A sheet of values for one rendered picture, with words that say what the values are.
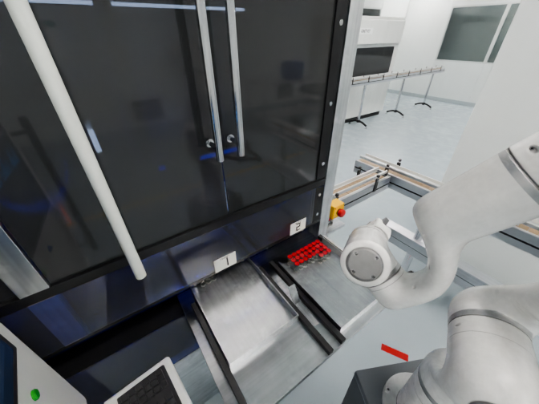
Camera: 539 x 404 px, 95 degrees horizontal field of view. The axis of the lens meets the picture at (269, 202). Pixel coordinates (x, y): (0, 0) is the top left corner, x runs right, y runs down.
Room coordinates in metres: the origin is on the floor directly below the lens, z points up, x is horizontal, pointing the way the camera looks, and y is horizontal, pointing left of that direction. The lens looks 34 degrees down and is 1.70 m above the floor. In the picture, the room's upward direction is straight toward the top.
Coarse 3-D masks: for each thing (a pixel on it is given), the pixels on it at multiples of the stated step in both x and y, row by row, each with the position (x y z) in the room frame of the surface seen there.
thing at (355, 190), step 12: (360, 168) 1.39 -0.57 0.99; (348, 180) 1.29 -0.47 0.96; (360, 180) 1.35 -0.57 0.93; (372, 180) 1.35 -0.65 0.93; (384, 180) 1.35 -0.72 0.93; (336, 192) 1.15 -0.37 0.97; (348, 192) 1.21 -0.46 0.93; (360, 192) 1.22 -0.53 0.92; (372, 192) 1.30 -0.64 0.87; (348, 204) 1.17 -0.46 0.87
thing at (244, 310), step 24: (240, 264) 0.72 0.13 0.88; (192, 288) 0.60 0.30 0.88; (216, 288) 0.60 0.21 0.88; (240, 288) 0.60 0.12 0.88; (264, 288) 0.60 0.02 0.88; (216, 312) 0.50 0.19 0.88; (240, 312) 0.50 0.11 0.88; (264, 312) 0.50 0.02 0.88; (288, 312) 0.50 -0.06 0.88; (216, 336) 0.40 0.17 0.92; (240, 336) 0.42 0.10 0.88; (264, 336) 0.42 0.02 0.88; (240, 360) 0.34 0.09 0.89
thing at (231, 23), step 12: (228, 0) 0.60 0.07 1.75; (228, 12) 0.60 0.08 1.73; (228, 24) 0.60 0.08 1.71; (228, 36) 0.60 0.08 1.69; (240, 84) 0.61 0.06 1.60; (240, 96) 0.60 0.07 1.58; (240, 108) 0.60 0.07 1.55; (240, 120) 0.60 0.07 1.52; (240, 132) 0.60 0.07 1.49; (240, 144) 0.60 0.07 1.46
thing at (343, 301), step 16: (336, 256) 0.76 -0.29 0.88; (288, 272) 0.65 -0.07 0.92; (304, 272) 0.68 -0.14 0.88; (320, 272) 0.68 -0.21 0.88; (336, 272) 0.67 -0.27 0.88; (304, 288) 0.57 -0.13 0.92; (320, 288) 0.60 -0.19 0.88; (336, 288) 0.60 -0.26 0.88; (352, 288) 0.60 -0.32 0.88; (320, 304) 0.53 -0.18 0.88; (336, 304) 0.53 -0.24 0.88; (352, 304) 0.53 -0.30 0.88; (368, 304) 0.51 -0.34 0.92; (336, 320) 0.47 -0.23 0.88; (352, 320) 0.46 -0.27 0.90
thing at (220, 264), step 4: (232, 252) 0.63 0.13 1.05; (228, 256) 0.62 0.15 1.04; (232, 256) 0.62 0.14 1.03; (220, 260) 0.60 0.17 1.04; (224, 260) 0.61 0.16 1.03; (232, 260) 0.62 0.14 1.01; (236, 260) 0.63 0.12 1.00; (216, 264) 0.59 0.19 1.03; (220, 264) 0.60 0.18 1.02; (224, 264) 0.60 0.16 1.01; (232, 264) 0.62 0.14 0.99; (216, 268) 0.59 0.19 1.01; (220, 268) 0.60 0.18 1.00; (224, 268) 0.60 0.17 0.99; (216, 272) 0.59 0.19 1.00
